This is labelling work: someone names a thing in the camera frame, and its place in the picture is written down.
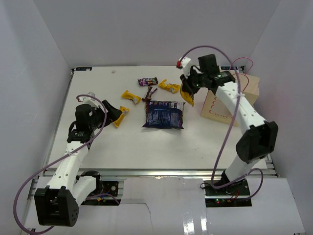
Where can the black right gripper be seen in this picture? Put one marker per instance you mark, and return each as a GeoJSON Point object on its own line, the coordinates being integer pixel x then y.
{"type": "Point", "coordinates": [188, 86]}

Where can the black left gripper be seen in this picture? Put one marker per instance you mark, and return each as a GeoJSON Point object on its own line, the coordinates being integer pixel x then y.
{"type": "Point", "coordinates": [113, 114]}

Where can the yellow snack pack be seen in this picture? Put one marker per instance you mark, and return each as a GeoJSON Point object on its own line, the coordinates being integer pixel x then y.
{"type": "Point", "coordinates": [186, 96]}
{"type": "Point", "coordinates": [124, 111]}

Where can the large blue snack bag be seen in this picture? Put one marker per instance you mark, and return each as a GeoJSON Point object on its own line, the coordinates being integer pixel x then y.
{"type": "Point", "coordinates": [164, 114]}

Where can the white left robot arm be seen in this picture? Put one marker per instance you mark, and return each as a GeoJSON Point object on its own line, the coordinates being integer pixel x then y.
{"type": "Point", "coordinates": [57, 204]}

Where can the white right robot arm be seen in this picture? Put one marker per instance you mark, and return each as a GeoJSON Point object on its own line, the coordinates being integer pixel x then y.
{"type": "Point", "coordinates": [258, 135]}

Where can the purple candy bag small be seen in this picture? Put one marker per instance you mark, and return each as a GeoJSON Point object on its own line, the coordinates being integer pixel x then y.
{"type": "Point", "coordinates": [148, 81]}

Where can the yellow candy pack centre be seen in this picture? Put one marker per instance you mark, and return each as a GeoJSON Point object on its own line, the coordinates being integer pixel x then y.
{"type": "Point", "coordinates": [173, 88]}

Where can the yellow candy bar left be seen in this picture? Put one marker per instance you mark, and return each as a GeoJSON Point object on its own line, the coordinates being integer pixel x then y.
{"type": "Point", "coordinates": [129, 96]}

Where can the brown candy wrapper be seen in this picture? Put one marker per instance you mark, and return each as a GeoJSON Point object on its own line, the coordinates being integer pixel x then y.
{"type": "Point", "coordinates": [148, 95]}

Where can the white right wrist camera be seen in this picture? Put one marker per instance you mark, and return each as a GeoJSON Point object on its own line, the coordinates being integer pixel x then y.
{"type": "Point", "coordinates": [185, 65]}

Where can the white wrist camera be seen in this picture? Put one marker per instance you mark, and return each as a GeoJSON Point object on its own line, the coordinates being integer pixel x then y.
{"type": "Point", "coordinates": [185, 65]}
{"type": "Point", "coordinates": [86, 98]}

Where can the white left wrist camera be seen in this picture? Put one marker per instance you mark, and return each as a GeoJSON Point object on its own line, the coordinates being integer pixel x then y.
{"type": "Point", "coordinates": [86, 98]}

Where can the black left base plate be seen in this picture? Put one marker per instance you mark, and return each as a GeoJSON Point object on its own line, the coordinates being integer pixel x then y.
{"type": "Point", "coordinates": [104, 195]}

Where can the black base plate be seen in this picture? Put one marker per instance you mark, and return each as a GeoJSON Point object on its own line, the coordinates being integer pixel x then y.
{"type": "Point", "coordinates": [240, 188]}
{"type": "Point", "coordinates": [104, 195]}

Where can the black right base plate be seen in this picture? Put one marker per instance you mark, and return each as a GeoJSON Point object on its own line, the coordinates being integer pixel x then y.
{"type": "Point", "coordinates": [240, 188]}

